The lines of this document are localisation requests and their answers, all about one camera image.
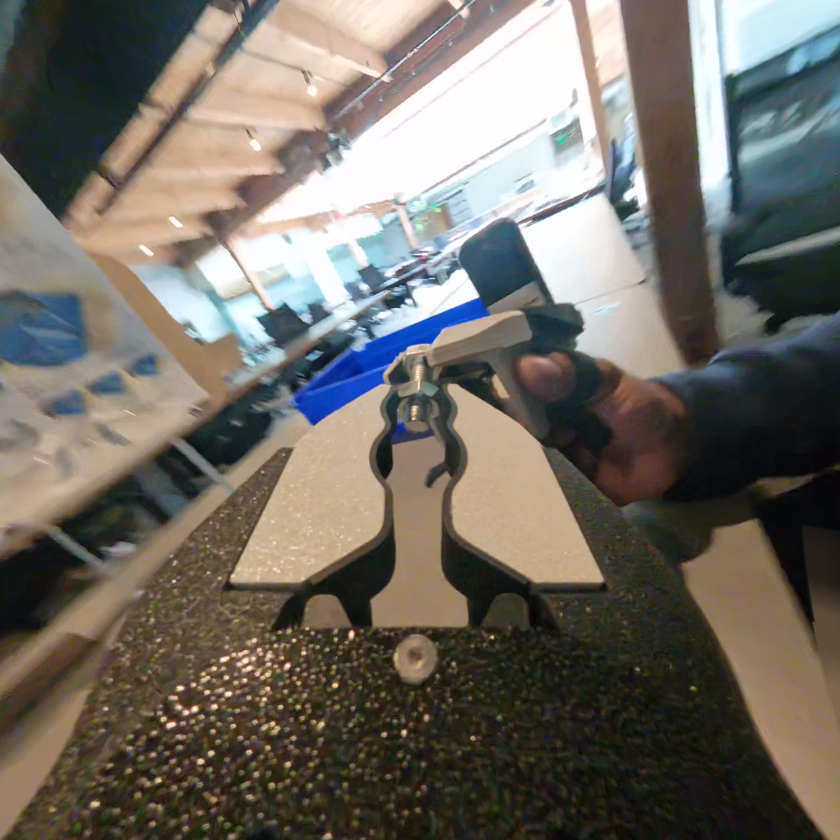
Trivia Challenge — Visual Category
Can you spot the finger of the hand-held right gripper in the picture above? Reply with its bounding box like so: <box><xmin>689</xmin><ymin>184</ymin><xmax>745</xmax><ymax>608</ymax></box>
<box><xmin>382</xmin><ymin>350</ymin><xmax>429</xmax><ymax>388</ymax></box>
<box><xmin>428</xmin><ymin>310</ymin><xmax>534</xmax><ymax>370</ymax></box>

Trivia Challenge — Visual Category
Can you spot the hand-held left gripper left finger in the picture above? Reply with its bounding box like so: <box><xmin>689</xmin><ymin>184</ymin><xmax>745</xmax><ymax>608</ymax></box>
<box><xmin>228</xmin><ymin>384</ymin><xmax>398</xmax><ymax>627</ymax></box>

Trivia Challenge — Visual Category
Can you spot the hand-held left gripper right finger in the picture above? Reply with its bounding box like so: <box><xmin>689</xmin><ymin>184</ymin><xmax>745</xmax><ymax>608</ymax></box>
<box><xmin>441</xmin><ymin>384</ymin><xmax>606</xmax><ymax>627</ymax></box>

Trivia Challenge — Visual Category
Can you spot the steel hex bolt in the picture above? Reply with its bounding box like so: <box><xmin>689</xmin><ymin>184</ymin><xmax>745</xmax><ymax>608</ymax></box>
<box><xmin>400</xmin><ymin>348</ymin><xmax>437</xmax><ymax>435</ymax></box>

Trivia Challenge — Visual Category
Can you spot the blue plastic bin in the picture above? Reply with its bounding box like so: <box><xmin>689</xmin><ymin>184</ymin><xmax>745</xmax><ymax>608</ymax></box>
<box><xmin>293</xmin><ymin>298</ymin><xmax>490</xmax><ymax>442</ymax></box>

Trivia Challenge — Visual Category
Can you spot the person's right forearm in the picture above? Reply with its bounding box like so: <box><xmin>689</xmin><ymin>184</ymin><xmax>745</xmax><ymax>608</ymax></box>
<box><xmin>656</xmin><ymin>315</ymin><xmax>840</xmax><ymax>519</ymax></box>

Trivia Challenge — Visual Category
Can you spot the person's right hand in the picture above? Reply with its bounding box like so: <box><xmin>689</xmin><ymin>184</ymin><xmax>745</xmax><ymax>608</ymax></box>
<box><xmin>512</xmin><ymin>351</ymin><xmax>697</xmax><ymax>508</ymax></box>

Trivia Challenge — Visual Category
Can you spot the row of office desks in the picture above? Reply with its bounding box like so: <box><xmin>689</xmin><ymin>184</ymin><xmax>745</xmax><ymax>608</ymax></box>
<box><xmin>223</xmin><ymin>190</ymin><xmax>605</xmax><ymax>401</ymax></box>

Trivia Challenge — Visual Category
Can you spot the grey stand pole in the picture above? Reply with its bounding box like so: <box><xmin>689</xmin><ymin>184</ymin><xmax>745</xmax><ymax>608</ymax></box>
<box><xmin>45</xmin><ymin>524</ymin><xmax>110</xmax><ymax>573</ymax></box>
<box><xmin>169</xmin><ymin>438</ymin><xmax>235</xmax><ymax>494</ymax></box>

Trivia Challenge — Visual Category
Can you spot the printed instruction sheet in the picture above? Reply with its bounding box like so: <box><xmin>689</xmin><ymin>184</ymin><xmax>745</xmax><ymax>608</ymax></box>
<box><xmin>0</xmin><ymin>157</ymin><xmax>212</xmax><ymax>534</ymax></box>

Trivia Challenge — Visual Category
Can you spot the black office chair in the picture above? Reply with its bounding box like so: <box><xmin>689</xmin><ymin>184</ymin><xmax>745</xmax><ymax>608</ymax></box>
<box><xmin>718</xmin><ymin>26</ymin><xmax>840</xmax><ymax>329</ymax></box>

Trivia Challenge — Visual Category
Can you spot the black ceiling panel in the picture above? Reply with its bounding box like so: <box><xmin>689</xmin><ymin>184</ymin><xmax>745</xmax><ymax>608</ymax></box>
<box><xmin>0</xmin><ymin>0</ymin><xmax>211</xmax><ymax>217</ymax></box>

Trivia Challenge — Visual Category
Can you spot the wooden support post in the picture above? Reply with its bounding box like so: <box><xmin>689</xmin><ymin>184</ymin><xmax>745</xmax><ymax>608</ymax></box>
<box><xmin>620</xmin><ymin>0</ymin><xmax>721</xmax><ymax>366</ymax></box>

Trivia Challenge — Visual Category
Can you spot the thin wooden post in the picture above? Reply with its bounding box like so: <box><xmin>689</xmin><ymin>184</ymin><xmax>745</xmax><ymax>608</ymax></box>
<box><xmin>570</xmin><ymin>0</ymin><xmax>613</xmax><ymax>173</ymax></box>

